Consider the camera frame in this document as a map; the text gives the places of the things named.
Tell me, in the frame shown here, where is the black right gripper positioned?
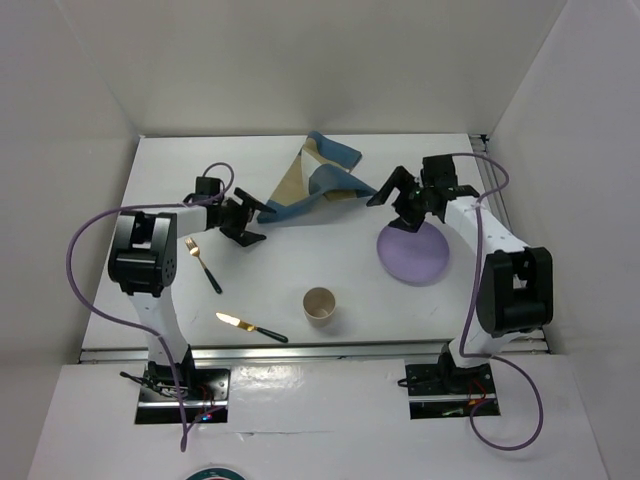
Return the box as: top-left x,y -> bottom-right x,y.
367,165 -> 434,233

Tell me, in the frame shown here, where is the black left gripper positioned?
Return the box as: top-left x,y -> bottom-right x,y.
212,187 -> 271,246

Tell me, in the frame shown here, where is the purple plastic plate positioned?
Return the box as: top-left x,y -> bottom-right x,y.
376,222 -> 450,286

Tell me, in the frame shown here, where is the blue beige checked cloth napkin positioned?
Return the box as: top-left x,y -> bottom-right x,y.
257,131 -> 376,224

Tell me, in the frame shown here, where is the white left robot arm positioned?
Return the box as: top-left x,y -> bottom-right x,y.
108,186 -> 275,399

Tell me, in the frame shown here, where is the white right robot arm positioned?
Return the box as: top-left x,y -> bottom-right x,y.
367,154 -> 553,392

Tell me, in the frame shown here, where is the beige plastic cup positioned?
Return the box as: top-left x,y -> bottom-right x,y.
302,287 -> 336,326

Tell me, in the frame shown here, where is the green round sticker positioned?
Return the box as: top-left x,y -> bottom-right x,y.
186,466 -> 247,480

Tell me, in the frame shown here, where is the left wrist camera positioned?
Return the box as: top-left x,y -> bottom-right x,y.
194,176 -> 225,198

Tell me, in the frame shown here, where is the gold fork green handle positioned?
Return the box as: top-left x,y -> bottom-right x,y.
185,237 -> 223,295

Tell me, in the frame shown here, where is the gold knife green handle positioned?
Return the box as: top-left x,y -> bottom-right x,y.
216,312 -> 289,344

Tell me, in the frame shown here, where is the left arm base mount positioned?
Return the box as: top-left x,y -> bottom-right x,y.
119,368 -> 231,425

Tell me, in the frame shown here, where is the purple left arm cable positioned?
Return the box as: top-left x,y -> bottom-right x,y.
65,162 -> 236,454

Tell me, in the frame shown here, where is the aluminium right side rail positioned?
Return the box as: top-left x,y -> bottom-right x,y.
459,135 -> 553,362

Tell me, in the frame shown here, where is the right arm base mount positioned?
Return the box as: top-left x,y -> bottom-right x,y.
397,364 -> 501,420

